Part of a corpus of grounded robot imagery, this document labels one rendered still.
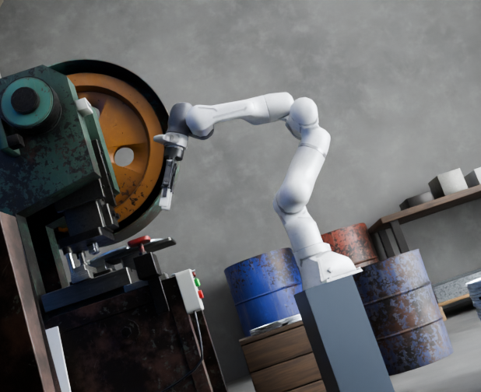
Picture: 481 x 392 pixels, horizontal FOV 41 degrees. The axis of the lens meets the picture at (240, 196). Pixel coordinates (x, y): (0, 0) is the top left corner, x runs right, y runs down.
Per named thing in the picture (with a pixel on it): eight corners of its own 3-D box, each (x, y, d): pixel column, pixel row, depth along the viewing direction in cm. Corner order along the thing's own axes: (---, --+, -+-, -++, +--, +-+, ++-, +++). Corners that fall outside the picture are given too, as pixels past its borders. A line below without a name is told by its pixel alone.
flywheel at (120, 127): (-8, 134, 300) (59, 267, 287) (-27, 121, 281) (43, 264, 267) (127, 62, 304) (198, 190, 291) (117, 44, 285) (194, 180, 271)
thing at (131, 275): (156, 289, 253) (151, 275, 254) (131, 284, 208) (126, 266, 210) (83, 313, 252) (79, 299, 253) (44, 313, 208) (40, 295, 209)
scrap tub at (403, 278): (444, 346, 311) (408, 253, 321) (470, 351, 270) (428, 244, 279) (363, 374, 311) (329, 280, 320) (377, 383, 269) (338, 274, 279)
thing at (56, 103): (73, 138, 222) (57, 81, 227) (63, 128, 211) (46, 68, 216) (12, 158, 222) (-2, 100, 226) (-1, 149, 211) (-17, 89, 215)
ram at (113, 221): (124, 228, 243) (103, 157, 248) (115, 222, 228) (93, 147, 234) (82, 243, 242) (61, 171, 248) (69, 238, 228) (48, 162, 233)
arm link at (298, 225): (313, 249, 243) (292, 189, 248) (326, 240, 225) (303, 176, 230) (286, 257, 241) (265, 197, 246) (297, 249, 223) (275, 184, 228)
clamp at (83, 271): (103, 280, 223) (95, 253, 225) (89, 277, 207) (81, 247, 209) (86, 285, 223) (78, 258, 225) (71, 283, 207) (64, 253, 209)
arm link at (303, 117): (324, 164, 243) (341, 126, 248) (326, 146, 227) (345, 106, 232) (277, 147, 247) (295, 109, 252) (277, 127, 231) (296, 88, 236)
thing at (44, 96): (106, 163, 274) (96, 126, 278) (54, 115, 209) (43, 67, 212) (67, 175, 274) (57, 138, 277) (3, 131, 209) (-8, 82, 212)
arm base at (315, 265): (352, 275, 239) (339, 239, 242) (369, 268, 221) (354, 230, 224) (297, 293, 234) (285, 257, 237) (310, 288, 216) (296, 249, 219)
